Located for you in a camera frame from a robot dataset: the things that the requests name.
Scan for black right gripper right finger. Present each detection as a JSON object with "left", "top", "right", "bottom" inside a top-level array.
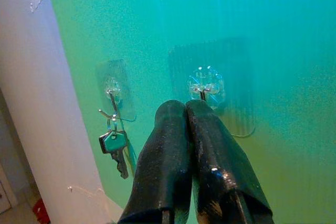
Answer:
[{"left": 185, "top": 99, "right": 275, "bottom": 224}]

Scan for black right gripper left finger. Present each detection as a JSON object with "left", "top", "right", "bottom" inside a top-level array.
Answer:
[{"left": 117, "top": 99, "right": 194, "bottom": 224}]

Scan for silver keys with teal cover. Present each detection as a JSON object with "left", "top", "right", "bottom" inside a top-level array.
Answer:
[{"left": 98, "top": 108, "right": 130, "bottom": 180}]

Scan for green corrugated hook board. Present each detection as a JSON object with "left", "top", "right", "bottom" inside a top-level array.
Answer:
[{"left": 48, "top": 0, "right": 336, "bottom": 224}]

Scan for small red object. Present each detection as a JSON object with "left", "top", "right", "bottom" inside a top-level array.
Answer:
[{"left": 31, "top": 198, "right": 51, "bottom": 222}]

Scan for clear adhesive wall hook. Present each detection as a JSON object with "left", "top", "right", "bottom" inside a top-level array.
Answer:
[
  {"left": 96, "top": 59, "right": 138, "bottom": 125},
  {"left": 167, "top": 39, "right": 257, "bottom": 138}
]

